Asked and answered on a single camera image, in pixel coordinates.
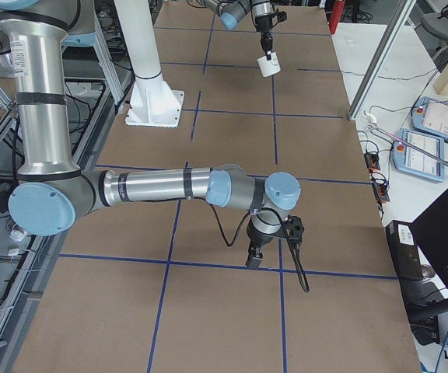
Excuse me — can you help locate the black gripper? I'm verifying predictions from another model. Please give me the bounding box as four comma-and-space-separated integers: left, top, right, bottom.
245, 215, 282, 268
255, 14, 274, 61

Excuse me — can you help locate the white mug with smiley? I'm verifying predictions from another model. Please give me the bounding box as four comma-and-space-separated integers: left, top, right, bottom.
257, 52, 281, 78

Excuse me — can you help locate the red cylinder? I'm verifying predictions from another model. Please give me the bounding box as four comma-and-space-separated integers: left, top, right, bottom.
328, 0, 345, 35

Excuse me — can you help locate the brown paper table cover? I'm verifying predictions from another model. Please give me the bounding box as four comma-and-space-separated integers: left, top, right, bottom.
12, 2, 421, 372

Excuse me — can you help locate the orange terminal block strip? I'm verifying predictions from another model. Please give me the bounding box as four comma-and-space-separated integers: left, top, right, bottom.
364, 152, 390, 204

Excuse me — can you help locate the black box device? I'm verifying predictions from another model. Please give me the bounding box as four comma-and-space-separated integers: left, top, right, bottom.
385, 220, 423, 281

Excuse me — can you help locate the near teach pendant tablet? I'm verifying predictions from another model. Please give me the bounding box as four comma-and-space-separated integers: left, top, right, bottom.
392, 129, 445, 183

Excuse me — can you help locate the teach pendant tablet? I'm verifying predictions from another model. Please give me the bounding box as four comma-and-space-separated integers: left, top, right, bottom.
411, 96, 448, 141
392, 129, 445, 183

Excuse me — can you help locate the far teach pendant tablet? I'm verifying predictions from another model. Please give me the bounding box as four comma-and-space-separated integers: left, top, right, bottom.
411, 96, 448, 141

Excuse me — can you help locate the black monitor on stand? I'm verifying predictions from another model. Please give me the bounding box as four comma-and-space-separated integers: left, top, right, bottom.
401, 188, 448, 346

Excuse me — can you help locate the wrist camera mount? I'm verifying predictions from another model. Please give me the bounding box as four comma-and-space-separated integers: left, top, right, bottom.
285, 215, 305, 245
273, 10, 287, 23

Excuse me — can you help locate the black camera cable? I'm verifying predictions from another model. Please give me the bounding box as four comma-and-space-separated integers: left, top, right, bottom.
208, 201, 311, 293

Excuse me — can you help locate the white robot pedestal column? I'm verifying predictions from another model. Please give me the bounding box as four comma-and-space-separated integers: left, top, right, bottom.
114, 0, 184, 128

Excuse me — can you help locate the aluminium frame post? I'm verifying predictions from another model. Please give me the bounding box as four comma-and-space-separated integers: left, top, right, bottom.
348, 0, 416, 120

